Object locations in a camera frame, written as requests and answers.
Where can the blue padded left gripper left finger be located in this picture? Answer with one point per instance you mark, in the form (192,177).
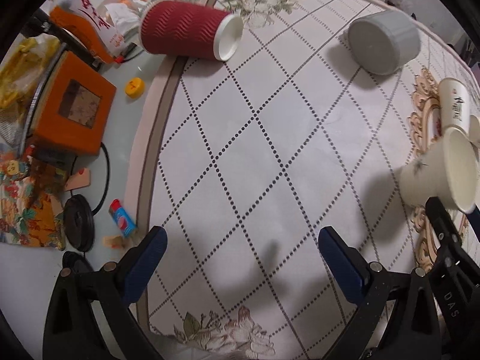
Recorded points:
(140,263)

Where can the finger of the black right gripper seen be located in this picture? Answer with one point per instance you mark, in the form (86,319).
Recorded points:
(454,277)

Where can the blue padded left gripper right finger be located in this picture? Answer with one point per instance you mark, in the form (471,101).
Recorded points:
(346,264)

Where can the white paper cup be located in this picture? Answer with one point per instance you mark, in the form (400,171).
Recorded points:
(455,100)
(447,170)

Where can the grey plastic cup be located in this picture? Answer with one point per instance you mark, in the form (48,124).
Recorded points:
(383,42)

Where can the red corrugated paper cup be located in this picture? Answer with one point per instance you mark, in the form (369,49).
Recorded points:
(173,27)

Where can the black round disc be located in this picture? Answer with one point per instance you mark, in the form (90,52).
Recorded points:
(79,225)

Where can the colourful floral paper bag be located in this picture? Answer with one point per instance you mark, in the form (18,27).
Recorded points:
(31,211)

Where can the floral diamond pattern tablecloth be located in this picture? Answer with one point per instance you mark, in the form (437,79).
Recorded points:
(243,162)

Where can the orange box with window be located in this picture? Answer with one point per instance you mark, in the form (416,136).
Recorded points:
(72,112)

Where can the yellow bottle cap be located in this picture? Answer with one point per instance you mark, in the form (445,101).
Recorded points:
(134,88)

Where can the yellow plastic bag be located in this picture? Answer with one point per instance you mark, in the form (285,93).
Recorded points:
(20,76)

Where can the orange white snack bag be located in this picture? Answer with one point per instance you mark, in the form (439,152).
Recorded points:
(82,20)

